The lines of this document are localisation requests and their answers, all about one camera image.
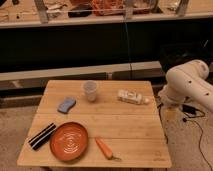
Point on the dark box at right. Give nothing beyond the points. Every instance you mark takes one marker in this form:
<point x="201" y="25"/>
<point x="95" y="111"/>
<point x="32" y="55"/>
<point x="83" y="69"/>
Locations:
<point x="171" y="55"/>

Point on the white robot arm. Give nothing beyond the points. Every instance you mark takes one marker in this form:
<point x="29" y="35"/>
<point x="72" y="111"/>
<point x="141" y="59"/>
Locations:
<point x="188" y="80"/>

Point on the white plastic bottle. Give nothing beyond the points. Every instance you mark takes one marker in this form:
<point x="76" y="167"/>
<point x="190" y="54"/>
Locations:
<point x="132" y="97"/>

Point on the orange object on shelf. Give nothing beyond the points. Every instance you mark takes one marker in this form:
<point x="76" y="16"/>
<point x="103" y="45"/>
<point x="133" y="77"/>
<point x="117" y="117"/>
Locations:
<point x="107" y="7"/>

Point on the orange toy carrot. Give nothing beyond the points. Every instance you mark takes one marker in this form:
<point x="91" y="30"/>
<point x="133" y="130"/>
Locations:
<point x="105" y="149"/>

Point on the orange round plate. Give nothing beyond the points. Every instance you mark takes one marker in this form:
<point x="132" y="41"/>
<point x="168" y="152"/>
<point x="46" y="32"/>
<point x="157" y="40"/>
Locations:
<point x="69" y="141"/>

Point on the black box on shelf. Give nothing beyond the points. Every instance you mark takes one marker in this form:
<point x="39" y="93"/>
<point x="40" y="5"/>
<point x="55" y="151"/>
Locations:
<point x="81" y="10"/>

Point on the wooden folding table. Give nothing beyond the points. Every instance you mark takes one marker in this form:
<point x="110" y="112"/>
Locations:
<point x="133" y="132"/>

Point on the blue sponge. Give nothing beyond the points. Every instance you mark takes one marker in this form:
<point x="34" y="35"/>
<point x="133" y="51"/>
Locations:
<point x="66" y="105"/>

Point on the clear plastic cup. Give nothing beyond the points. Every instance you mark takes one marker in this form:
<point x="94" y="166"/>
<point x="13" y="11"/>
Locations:
<point x="90" y="88"/>

